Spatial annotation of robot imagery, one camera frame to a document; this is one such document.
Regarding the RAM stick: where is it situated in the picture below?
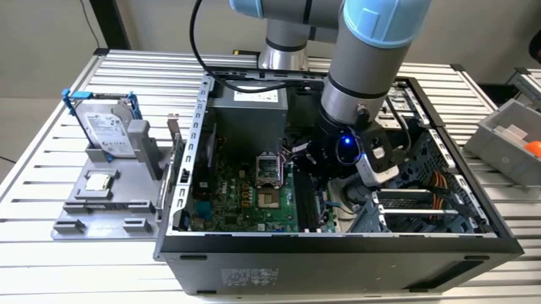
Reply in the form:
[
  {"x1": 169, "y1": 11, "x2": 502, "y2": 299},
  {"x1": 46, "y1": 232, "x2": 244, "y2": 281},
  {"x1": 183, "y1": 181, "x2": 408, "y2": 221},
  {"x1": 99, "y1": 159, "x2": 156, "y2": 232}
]
[
  {"x1": 310, "y1": 179, "x2": 330, "y2": 231},
  {"x1": 71, "y1": 204, "x2": 147, "y2": 212}
]

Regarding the black RAM slot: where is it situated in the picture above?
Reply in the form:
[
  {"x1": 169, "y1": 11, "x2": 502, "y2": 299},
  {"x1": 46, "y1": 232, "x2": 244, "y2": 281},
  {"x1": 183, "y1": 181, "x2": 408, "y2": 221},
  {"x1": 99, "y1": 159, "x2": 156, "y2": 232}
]
[
  {"x1": 304, "y1": 180, "x2": 316, "y2": 232},
  {"x1": 295, "y1": 180, "x2": 304, "y2": 232},
  {"x1": 300, "y1": 180, "x2": 310, "y2": 232}
]

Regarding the grey power supply unit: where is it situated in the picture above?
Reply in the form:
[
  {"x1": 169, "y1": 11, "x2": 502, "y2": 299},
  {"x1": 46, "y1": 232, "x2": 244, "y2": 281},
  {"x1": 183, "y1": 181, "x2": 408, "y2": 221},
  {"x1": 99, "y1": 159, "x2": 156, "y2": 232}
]
[{"x1": 205, "y1": 79, "x2": 291, "y2": 161}]

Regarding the CPU socket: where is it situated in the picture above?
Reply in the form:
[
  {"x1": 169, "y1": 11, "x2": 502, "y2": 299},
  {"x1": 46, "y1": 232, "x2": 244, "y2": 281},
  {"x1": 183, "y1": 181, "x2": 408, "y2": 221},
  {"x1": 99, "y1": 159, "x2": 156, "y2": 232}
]
[{"x1": 256, "y1": 188, "x2": 282, "y2": 210}]

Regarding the grey disk bay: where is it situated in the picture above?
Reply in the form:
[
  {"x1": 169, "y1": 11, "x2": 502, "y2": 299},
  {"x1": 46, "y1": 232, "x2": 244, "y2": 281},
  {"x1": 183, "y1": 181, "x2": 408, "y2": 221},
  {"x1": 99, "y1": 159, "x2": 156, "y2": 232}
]
[{"x1": 350, "y1": 188, "x2": 462, "y2": 234}]

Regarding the green motherboard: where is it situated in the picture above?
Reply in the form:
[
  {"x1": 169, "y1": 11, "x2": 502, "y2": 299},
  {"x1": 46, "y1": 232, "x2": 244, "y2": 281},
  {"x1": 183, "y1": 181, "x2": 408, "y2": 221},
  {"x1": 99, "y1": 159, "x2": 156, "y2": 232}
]
[{"x1": 185, "y1": 158, "x2": 339, "y2": 234}]

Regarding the black open PC case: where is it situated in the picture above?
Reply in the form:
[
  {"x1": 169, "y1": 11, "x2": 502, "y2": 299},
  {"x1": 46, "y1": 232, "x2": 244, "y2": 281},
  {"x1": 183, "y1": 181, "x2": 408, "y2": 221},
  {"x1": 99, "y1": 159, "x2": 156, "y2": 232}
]
[{"x1": 151, "y1": 65, "x2": 525, "y2": 297}]

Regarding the grey plastic bin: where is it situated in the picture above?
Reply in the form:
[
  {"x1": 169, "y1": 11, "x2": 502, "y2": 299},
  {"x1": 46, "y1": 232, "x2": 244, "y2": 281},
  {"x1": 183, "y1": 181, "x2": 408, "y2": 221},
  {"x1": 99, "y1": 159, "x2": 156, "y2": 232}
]
[{"x1": 462, "y1": 98, "x2": 541, "y2": 189}]

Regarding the white block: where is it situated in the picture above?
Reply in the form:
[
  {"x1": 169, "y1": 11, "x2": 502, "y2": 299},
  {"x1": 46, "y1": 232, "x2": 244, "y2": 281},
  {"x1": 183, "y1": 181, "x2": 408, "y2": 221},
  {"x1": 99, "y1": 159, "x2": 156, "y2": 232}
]
[{"x1": 491, "y1": 125, "x2": 529, "y2": 143}]

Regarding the grey parts rack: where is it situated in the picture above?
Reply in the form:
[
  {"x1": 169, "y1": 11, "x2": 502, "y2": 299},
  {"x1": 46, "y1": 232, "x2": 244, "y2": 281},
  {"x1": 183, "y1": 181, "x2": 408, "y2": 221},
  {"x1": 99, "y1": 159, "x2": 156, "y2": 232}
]
[{"x1": 49, "y1": 122, "x2": 179, "y2": 244}]

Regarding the orange ball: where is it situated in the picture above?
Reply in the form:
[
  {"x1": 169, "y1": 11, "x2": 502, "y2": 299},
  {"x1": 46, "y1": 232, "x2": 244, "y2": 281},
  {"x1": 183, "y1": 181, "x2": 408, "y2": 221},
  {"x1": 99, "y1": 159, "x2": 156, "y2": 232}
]
[{"x1": 521, "y1": 141, "x2": 541, "y2": 159}]

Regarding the silver hard disk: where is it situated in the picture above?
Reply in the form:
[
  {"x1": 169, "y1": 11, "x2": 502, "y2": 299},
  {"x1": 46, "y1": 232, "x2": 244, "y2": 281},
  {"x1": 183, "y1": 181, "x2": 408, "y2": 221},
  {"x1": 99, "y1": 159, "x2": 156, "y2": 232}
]
[{"x1": 75, "y1": 104, "x2": 139, "y2": 159}]

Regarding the silver CPU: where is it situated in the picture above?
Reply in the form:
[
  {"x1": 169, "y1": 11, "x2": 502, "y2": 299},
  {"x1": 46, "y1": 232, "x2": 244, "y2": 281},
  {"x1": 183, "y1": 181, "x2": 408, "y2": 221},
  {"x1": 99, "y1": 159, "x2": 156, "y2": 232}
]
[{"x1": 84, "y1": 175, "x2": 113, "y2": 193}]

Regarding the blue disk carrier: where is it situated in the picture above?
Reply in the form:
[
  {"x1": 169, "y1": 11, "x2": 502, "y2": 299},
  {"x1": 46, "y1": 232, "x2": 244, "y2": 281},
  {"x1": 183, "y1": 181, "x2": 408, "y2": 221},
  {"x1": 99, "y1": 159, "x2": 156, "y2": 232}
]
[{"x1": 61, "y1": 90, "x2": 143, "y2": 162}]

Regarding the thin wire locking lever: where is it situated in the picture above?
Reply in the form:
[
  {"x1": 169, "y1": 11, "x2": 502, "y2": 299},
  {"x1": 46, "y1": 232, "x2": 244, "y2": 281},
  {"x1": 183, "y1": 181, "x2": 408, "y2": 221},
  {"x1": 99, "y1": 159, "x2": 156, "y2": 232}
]
[{"x1": 278, "y1": 151, "x2": 292, "y2": 189}]

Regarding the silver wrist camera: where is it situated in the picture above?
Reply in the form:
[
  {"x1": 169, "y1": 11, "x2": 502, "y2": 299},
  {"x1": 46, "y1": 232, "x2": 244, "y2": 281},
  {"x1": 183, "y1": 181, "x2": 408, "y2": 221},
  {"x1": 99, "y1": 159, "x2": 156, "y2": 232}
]
[{"x1": 354, "y1": 151, "x2": 400, "y2": 187}]

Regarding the black camera bracket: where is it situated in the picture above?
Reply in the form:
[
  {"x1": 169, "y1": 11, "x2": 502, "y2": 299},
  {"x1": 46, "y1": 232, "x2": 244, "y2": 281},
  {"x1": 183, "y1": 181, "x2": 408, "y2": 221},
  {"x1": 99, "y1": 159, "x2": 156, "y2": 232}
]
[{"x1": 362, "y1": 125, "x2": 395, "y2": 174}]

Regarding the metal socket cover frame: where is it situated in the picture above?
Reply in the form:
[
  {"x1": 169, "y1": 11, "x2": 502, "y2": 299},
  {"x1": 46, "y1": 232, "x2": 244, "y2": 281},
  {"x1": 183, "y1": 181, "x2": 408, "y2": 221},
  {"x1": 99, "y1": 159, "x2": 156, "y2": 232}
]
[{"x1": 254, "y1": 151, "x2": 283, "y2": 189}]

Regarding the orange yellow wire bundle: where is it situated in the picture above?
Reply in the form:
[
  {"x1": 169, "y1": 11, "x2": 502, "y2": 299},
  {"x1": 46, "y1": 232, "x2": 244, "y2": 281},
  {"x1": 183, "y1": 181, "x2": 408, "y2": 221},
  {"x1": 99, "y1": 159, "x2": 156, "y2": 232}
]
[{"x1": 425, "y1": 170, "x2": 449, "y2": 222}]

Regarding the graphics card with metal bracket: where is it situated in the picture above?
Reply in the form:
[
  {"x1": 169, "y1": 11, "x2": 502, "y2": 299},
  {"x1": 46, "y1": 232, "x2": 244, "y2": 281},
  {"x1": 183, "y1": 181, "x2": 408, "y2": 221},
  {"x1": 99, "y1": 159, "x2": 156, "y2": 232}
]
[{"x1": 155, "y1": 114, "x2": 187, "y2": 219}]

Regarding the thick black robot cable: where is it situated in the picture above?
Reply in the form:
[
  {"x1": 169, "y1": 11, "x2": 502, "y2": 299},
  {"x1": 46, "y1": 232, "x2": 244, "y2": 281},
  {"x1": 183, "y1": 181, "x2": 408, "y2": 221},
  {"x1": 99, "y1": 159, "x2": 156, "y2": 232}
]
[{"x1": 187, "y1": 0, "x2": 326, "y2": 93}]

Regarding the black vertical post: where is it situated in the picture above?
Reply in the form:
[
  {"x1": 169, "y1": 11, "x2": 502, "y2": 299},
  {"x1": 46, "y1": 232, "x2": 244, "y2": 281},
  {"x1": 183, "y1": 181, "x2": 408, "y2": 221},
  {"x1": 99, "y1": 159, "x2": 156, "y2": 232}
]
[{"x1": 88, "y1": 0, "x2": 129, "y2": 51}]

